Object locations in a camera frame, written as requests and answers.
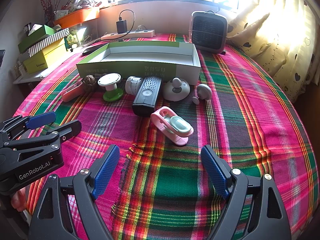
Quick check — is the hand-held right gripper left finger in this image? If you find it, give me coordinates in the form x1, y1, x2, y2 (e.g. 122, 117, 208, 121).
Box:
28, 144, 120, 240

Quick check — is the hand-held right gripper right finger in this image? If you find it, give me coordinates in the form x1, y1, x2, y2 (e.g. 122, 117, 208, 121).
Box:
201, 144, 292, 240

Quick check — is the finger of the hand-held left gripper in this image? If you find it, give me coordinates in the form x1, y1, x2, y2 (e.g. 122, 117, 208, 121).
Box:
2, 120, 82, 153
0, 112, 57, 143

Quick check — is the salmon pink case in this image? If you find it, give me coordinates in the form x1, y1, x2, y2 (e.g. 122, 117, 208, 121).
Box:
61, 81, 83, 102

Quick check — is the pink mint clip holder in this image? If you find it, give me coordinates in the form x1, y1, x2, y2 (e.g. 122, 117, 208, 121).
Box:
150, 106, 194, 146

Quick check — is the green white spool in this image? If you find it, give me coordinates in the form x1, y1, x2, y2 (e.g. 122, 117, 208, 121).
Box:
97, 73, 125, 102

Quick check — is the white cylinder jar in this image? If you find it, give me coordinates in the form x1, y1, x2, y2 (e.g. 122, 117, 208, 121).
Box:
125, 76, 145, 96

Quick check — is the grey mushroom knob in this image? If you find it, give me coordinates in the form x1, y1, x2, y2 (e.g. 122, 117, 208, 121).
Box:
192, 84, 213, 105

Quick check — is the black rectangular light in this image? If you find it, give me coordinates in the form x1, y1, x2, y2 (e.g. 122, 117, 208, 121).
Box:
132, 76, 163, 117

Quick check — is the green white cardboard box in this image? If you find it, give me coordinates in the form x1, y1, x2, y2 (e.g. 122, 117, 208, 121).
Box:
76, 41, 201, 85

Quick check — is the person's left hand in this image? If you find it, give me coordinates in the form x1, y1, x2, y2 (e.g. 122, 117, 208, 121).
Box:
11, 191, 27, 211

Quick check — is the plaid blanket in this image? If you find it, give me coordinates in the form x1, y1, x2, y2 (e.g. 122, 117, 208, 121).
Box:
12, 33, 313, 240

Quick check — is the yellow box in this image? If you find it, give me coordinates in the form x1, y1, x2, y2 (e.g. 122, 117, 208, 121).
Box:
24, 39, 67, 74

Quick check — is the striped box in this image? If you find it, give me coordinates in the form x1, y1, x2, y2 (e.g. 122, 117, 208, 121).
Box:
26, 28, 70, 57

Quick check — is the black smartphone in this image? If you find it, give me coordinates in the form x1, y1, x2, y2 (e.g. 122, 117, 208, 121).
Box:
82, 45, 105, 55

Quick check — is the green framed ornament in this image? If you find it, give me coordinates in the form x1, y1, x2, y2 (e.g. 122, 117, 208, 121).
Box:
65, 35, 78, 49

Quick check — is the green tissue box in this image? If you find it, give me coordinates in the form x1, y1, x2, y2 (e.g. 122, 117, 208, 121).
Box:
18, 24, 57, 53

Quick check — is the orange tray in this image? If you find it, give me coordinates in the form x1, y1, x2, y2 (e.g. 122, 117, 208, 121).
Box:
54, 6, 100, 29

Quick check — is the black charger adapter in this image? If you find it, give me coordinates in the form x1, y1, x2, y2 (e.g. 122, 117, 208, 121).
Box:
116, 21, 128, 34

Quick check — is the red branch decoration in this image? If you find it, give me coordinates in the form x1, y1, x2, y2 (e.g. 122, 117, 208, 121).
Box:
35, 0, 63, 20

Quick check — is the white power strip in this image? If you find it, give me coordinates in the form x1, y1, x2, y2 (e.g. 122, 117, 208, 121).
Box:
101, 29, 155, 41

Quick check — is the grey desk heater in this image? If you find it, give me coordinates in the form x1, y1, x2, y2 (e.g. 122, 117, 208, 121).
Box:
189, 10, 228, 54

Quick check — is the cream heart print curtain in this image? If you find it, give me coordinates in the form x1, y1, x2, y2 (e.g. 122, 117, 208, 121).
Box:
226, 0, 315, 103

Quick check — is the black charger cable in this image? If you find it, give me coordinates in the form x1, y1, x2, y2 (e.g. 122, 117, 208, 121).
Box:
119, 9, 136, 34

